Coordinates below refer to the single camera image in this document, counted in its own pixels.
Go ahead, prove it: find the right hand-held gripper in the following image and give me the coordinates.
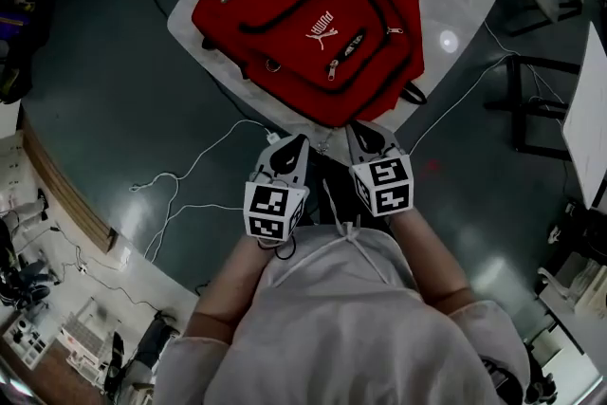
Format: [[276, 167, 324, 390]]
[[345, 120, 414, 219]]

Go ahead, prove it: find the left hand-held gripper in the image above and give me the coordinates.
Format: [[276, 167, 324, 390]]
[[244, 134, 313, 244]]

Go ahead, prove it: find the red backpack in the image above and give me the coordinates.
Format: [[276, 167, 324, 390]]
[[191, 0, 428, 129]]

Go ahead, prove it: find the person's right forearm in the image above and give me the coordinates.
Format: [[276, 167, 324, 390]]
[[388, 207, 480, 312]]

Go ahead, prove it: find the person's left forearm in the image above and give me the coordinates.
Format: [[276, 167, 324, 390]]
[[189, 230, 285, 341]]

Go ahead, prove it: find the person's white shirt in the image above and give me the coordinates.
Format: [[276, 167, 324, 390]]
[[156, 177, 531, 405]]

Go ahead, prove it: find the white rectangular table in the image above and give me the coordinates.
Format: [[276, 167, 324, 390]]
[[561, 21, 607, 211]]

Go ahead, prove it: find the curved wooden platform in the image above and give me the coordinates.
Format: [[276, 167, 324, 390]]
[[20, 107, 120, 253]]

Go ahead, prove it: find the cluttered clothes rack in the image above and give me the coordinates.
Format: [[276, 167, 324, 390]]
[[0, 0, 54, 106]]

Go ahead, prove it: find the white charger cable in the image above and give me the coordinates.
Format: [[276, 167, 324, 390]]
[[129, 118, 285, 263]]

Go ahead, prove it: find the thin white cable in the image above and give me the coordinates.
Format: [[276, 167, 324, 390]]
[[410, 21, 519, 157]]

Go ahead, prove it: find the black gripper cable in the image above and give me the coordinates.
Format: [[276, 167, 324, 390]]
[[257, 235, 298, 262]]

